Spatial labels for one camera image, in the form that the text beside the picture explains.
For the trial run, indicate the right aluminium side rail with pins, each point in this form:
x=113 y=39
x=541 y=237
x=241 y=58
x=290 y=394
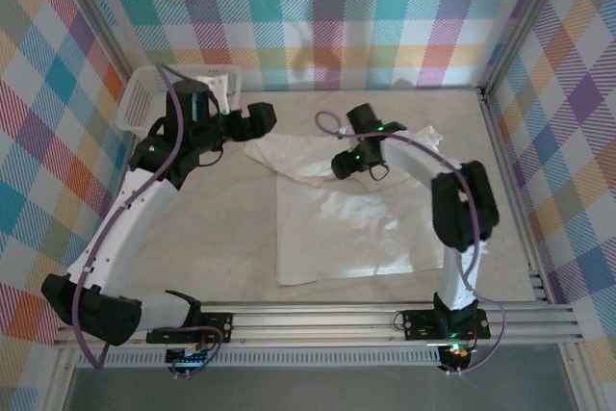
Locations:
x=511 y=180

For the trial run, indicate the right electronics board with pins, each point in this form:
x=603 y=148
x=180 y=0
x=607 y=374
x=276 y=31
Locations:
x=457 y=352

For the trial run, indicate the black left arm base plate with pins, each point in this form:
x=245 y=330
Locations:
x=216 y=322

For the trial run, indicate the left aluminium frame post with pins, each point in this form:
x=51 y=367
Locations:
x=96 y=16

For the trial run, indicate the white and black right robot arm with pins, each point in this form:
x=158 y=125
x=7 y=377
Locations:
x=457 y=281

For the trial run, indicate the white perforated plastic basket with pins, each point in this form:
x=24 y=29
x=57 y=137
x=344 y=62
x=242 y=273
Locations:
x=137 y=103

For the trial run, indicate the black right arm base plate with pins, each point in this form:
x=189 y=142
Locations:
x=418 y=324

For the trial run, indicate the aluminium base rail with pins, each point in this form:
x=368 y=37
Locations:
x=313 y=324

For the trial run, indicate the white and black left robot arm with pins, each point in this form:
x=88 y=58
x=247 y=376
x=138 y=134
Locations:
x=120 y=233

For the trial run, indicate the left aluminium side rail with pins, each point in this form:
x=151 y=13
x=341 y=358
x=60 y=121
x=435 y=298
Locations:
x=61 y=377

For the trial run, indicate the left electronics board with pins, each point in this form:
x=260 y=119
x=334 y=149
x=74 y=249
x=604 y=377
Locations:
x=187 y=358

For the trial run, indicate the white t-shirt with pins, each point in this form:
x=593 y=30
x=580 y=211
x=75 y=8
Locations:
x=337 y=238

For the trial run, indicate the aluminium frame post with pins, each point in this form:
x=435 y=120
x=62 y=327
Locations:
x=527 y=16
x=96 y=16

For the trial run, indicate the right aluminium frame post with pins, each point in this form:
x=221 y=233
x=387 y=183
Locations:
x=527 y=16

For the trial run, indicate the electronics board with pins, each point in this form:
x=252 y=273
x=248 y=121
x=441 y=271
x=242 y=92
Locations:
x=457 y=352
x=187 y=358

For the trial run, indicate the aluminium side rail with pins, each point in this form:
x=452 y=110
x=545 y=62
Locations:
x=511 y=180
x=61 y=377

